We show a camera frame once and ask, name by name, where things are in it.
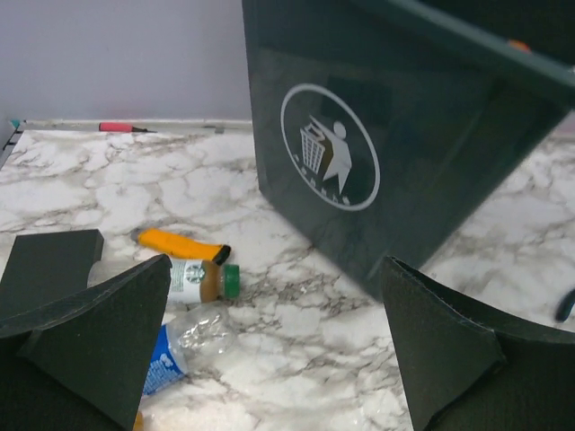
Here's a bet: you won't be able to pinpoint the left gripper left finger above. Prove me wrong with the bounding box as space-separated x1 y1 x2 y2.
1 255 171 430

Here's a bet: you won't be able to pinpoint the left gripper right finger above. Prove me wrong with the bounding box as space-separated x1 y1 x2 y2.
380 258 574 431

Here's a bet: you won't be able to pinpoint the small orange bottle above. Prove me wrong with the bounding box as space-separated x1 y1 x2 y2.
132 411 145 431

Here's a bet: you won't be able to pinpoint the crushed blue label bottle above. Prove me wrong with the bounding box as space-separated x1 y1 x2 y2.
142 304 236 397

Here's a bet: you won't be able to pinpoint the starbucks glass bottle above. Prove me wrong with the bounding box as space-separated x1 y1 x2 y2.
87 258 242 306

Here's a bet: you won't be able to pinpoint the orange crushed bottle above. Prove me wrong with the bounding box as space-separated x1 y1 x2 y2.
508 40 531 52

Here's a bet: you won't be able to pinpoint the dark green plastic bin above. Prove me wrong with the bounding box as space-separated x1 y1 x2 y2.
243 1 574 298

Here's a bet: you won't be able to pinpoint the orange utility knife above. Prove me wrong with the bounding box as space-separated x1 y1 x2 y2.
130 228 232 265

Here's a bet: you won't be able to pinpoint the red marker pen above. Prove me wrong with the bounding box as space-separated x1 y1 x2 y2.
98 122 154 133

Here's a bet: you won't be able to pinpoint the blue handled pliers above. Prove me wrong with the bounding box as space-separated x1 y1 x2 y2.
554 288 575 323

